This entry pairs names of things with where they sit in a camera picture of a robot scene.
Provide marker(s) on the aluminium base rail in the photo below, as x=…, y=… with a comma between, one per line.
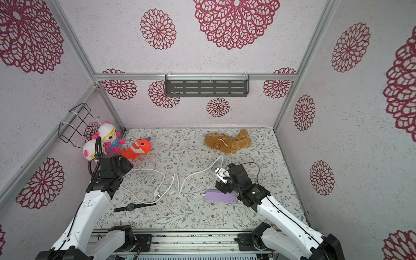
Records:
x=198, y=243

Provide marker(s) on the brown plush toy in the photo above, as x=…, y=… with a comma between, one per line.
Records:
x=228, y=144

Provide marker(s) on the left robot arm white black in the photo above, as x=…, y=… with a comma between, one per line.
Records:
x=72, y=245

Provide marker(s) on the black wire basket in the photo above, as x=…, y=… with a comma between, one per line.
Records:
x=70, y=131

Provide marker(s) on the dark grey wall shelf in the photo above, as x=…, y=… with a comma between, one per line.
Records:
x=207, y=87

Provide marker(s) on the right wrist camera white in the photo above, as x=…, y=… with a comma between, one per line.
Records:
x=222, y=174

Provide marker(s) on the lower white pink doll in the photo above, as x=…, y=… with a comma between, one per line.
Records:
x=88, y=150

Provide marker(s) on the orange clownfish plush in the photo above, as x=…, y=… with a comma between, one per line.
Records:
x=138, y=148

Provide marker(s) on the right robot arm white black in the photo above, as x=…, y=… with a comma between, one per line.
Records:
x=290, y=236

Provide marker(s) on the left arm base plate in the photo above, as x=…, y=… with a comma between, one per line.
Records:
x=142, y=244

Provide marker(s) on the white pink doll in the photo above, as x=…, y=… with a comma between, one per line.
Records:
x=88, y=150
x=110, y=137

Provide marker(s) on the upper white pink doll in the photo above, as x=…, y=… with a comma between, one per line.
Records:
x=110, y=137

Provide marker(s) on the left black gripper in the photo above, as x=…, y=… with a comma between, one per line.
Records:
x=125, y=164

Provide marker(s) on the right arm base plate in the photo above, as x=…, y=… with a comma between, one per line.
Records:
x=247, y=242

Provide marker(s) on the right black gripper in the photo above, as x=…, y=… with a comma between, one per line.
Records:
x=228, y=179

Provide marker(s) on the black wrist watch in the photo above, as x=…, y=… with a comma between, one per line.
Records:
x=131, y=206

